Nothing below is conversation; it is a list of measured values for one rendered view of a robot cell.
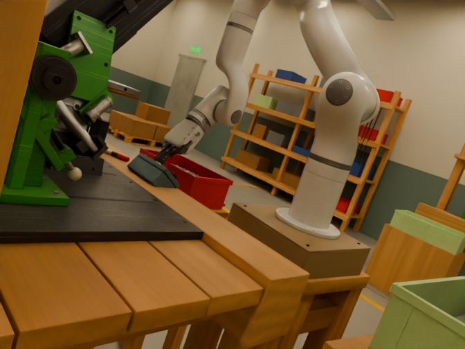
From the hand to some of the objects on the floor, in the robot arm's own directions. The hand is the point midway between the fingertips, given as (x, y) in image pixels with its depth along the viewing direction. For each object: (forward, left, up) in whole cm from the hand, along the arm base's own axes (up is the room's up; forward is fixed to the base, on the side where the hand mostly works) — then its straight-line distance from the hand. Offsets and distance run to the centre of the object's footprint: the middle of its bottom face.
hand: (161, 157), depth 119 cm
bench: (+38, -14, -94) cm, 103 cm away
